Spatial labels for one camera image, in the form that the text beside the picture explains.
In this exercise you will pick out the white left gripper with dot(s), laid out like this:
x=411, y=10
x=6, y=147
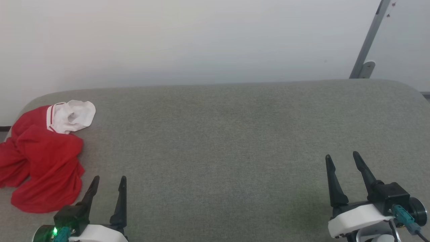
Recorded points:
x=100, y=234

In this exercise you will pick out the red and white jersey shirt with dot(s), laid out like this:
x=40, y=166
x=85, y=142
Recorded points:
x=47, y=161

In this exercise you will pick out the grey metal pole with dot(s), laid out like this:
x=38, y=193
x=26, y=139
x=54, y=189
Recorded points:
x=368, y=40

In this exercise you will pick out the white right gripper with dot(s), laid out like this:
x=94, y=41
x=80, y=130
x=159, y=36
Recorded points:
x=356, y=216

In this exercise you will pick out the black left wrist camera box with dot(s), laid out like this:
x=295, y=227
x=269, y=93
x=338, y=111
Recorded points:
x=72, y=215

